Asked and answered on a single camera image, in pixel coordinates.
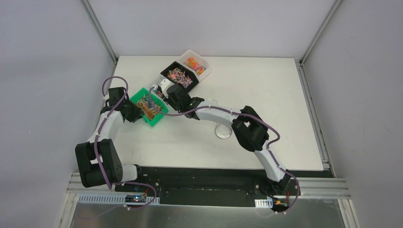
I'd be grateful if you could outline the black lollipop bin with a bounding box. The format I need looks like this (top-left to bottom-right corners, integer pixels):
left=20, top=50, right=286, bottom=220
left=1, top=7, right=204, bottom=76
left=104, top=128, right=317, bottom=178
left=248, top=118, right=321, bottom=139
left=160, top=61, right=199, bottom=92

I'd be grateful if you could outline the white lollipop bin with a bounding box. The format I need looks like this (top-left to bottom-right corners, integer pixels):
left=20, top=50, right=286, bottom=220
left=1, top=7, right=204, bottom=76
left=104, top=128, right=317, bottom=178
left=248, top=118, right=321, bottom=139
left=151, top=79, right=174, bottom=112

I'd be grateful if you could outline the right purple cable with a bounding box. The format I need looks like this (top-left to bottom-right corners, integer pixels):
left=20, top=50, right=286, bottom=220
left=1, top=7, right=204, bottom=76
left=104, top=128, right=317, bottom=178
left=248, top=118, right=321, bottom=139
left=148, top=86, right=302, bottom=215

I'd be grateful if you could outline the green candy bin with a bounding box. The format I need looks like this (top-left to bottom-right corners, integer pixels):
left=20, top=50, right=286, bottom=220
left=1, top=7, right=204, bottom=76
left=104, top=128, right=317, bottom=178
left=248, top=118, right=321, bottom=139
left=130, top=88, right=169, bottom=127

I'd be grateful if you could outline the clear plastic jar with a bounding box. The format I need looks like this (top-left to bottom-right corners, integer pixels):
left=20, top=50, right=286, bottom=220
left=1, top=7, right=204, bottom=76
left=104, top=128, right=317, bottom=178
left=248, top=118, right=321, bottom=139
left=200, top=99, right=218, bottom=108

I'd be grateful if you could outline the white gummy bin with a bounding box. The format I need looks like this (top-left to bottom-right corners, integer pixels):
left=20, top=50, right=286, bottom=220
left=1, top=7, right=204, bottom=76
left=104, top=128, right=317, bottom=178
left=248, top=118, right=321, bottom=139
left=177, top=49, right=212, bottom=82

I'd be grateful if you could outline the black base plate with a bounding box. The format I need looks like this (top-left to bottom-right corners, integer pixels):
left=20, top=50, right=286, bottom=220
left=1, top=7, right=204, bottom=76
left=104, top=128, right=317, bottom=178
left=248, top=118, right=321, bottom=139
left=115, top=165, right=301, bottom=209

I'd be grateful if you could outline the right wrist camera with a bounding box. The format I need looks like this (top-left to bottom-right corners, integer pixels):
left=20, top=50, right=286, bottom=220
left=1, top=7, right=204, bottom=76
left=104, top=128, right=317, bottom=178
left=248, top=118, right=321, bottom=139
left=157, top=78, right=174, bottom=97

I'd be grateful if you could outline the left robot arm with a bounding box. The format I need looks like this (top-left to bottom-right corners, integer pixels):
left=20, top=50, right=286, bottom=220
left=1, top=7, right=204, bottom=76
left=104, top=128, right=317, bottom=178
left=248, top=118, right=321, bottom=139
left=75, top=87, right=145, bottom=192

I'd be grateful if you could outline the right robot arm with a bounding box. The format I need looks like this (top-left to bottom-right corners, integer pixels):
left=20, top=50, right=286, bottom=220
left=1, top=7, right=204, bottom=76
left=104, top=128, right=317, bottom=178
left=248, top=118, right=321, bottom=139
left=163, top=84, right=291, bottom=195

